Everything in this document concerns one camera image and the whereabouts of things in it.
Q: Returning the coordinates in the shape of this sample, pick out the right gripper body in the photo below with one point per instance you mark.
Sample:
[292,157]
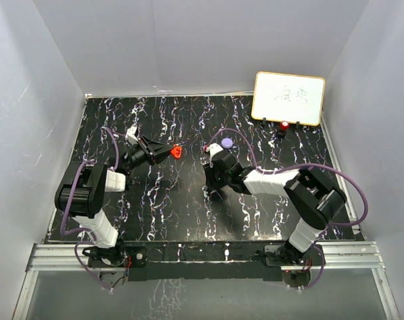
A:
[218,180]

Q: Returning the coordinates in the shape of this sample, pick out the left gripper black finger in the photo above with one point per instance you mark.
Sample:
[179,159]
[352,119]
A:
[152,148]
[160,158]

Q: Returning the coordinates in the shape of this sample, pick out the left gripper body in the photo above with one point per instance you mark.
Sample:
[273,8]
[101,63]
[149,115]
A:
[141,154]

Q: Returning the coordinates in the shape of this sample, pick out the orange earbud charging case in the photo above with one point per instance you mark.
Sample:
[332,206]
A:
[176,151]

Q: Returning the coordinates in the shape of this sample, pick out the lilac earbud charging case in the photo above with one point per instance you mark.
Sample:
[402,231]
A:
[226,143]

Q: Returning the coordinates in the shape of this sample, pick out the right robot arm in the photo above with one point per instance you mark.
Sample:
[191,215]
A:
[316,197]

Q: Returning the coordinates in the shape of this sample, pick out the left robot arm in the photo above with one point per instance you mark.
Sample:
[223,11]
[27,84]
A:
[80,195]

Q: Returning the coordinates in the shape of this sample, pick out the yellow framed whiteboard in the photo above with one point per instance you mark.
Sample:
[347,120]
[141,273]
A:
[281,97]

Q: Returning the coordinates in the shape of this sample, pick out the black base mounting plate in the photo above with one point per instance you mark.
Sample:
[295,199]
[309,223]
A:
[238,260]

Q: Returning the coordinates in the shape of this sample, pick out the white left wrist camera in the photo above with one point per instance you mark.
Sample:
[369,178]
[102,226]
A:
[132,134]

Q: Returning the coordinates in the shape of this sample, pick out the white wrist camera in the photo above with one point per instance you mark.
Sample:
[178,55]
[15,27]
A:
[213,149]
[132,134]

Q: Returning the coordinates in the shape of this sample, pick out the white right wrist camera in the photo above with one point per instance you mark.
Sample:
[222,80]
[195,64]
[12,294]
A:
[213,149]

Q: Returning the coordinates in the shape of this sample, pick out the aluminium frame rail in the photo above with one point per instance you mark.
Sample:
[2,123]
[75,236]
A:
[337,254]

